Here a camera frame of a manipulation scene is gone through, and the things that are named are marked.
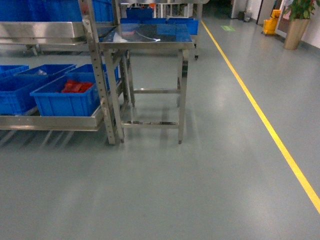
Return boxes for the stainless steel table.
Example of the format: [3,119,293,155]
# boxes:
[99,23,196,145]

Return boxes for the stainless steel shelf rack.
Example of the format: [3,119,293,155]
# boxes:
[0,0,116,145]

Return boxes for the empty blue bin front left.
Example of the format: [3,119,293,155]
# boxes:
[0,75,51,115]

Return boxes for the blue bin far left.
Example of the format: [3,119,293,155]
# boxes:
[0,65,29,79]

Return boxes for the blue bin rear right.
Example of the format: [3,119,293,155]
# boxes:
[65,64,120,90]

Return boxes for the blue bin with red bags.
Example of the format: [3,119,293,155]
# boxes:
[30,75,100,117]

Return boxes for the blue bin rear left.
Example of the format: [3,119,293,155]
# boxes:
[16,64,77,78]

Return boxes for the gold planter with plant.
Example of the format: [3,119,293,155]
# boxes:
[284,0,320,50]

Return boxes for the red bubble wrap bags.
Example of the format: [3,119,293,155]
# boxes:
[61,79,94,93]

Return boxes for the stainless steel trolley cart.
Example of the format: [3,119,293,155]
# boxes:
[118,0,208,48]

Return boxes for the yellow mop bucket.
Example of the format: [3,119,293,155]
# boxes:
[262,9,281,35]

